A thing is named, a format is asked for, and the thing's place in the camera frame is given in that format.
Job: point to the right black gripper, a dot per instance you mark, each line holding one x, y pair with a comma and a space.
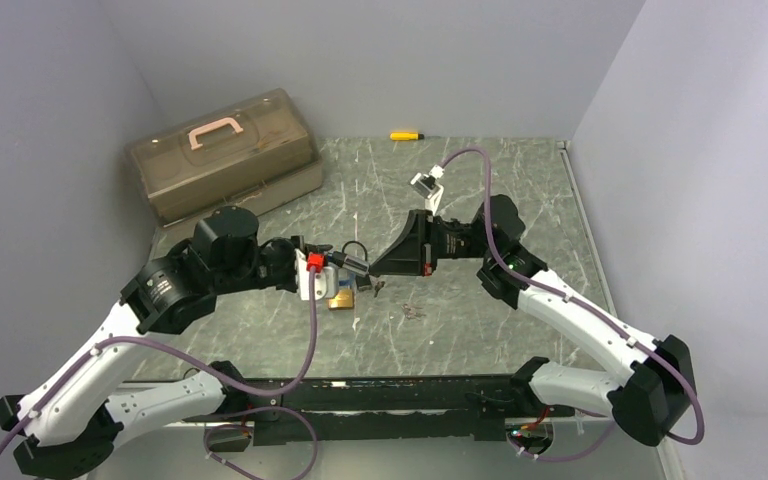
414, 253

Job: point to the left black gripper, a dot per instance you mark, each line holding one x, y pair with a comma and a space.
290, 244

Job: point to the brass padlock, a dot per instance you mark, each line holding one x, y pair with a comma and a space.
343, 300

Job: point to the silver key bunch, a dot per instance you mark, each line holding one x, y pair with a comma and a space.
377, 287

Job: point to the blue cable lock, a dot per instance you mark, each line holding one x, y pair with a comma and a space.
349, 266

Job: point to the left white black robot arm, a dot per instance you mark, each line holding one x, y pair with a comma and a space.
76, 419

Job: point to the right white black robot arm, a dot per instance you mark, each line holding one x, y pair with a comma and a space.
645, 385

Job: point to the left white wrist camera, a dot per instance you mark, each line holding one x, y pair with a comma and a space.
317, 278

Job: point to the small black cable lock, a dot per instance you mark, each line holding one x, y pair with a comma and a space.
363, 283

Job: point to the translucent brown toolbox pink handle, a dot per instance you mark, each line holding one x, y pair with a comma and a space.
203, 161

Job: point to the yellow handled screwdriver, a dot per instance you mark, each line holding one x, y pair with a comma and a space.
404, 136

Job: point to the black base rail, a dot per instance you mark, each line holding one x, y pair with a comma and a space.
482, 407

